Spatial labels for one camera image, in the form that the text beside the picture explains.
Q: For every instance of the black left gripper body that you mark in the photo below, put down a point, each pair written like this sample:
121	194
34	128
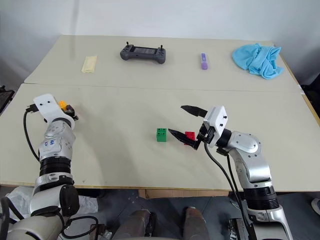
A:
74	116

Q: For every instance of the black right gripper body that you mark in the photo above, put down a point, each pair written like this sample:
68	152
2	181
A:
206	135

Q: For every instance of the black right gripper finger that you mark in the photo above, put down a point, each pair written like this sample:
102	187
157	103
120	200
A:
182	137
193	110

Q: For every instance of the yellow toy cube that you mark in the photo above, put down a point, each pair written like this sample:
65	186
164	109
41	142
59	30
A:
63	105

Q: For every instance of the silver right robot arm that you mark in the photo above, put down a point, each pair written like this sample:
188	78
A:
252	160

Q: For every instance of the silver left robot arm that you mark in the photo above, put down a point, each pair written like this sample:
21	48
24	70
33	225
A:
56	140

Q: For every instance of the red toy cube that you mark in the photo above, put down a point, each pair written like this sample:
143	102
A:
191	135

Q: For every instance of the green toy cube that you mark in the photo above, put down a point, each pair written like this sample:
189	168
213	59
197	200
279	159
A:
161	135

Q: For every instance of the cream plastic piece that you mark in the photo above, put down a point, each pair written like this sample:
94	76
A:
89	64

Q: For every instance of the purple and white marker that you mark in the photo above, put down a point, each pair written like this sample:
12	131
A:
204	61

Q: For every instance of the brown cardboard sheet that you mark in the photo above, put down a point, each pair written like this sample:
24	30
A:
185	193

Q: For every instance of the black case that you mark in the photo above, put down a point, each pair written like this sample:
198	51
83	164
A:
5	98

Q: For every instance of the grey handheld game controller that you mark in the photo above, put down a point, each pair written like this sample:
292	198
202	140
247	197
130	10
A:
142	53

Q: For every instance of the light blue crumpled cloth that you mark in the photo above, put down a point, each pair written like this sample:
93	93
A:
257	60

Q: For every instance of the dark rounded shape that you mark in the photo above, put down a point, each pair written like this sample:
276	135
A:
141	225
196	223

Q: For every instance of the white shoe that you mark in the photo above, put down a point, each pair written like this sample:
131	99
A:
316	206

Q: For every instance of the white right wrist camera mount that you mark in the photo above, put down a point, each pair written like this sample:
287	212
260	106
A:
218	118

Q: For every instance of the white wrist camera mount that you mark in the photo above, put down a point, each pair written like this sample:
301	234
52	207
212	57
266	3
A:
218	118
47	105

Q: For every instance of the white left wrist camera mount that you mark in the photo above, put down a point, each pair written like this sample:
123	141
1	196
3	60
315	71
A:
47	105

